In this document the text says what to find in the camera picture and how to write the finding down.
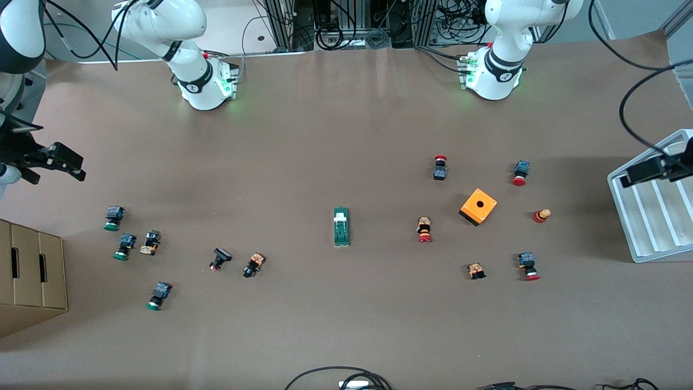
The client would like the green terminal block module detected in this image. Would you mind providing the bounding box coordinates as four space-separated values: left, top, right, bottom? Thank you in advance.
331 207 351 248

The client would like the white slotted tray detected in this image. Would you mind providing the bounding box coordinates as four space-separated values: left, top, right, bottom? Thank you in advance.
607 128 693 264

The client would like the green push button blue base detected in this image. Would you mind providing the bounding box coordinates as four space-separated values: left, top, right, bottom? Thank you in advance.
103 205 126 232
113 233 137 261

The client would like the brown cardboard box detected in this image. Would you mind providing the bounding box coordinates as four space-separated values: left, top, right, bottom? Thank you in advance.
11 224 44 328
38 231 69 320
0 219 14 338

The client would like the green push button white base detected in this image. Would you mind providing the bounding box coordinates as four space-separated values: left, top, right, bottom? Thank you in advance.
146 281 173 311

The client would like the black flat button red base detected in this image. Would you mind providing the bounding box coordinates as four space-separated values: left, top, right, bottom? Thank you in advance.
209 248 233 272

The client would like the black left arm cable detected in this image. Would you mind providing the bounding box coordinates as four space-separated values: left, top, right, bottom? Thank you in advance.
587 0 693 158

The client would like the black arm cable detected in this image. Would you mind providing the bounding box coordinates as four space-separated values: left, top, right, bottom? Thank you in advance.
41 0 136 72
587 0 693 158

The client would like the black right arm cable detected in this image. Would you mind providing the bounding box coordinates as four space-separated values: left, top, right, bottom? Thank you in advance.
41 0 136 72

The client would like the black selector switch white base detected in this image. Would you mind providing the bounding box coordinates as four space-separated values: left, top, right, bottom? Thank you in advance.
139 230 161 256

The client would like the aluminium post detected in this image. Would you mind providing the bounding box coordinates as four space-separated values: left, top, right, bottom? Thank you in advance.
661 0 693 40

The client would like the orange button enclosure box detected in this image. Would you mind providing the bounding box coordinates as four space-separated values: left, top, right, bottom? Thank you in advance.
459 188 498 227

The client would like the black selector switch orange base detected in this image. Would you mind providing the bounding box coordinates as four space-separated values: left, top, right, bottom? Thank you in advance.
243 252 266 279

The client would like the aluminium rack frame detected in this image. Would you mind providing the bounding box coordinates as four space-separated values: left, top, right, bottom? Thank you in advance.
264 0 440 52

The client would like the black cable loop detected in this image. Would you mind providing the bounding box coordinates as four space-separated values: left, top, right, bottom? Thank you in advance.
284 366 393 390

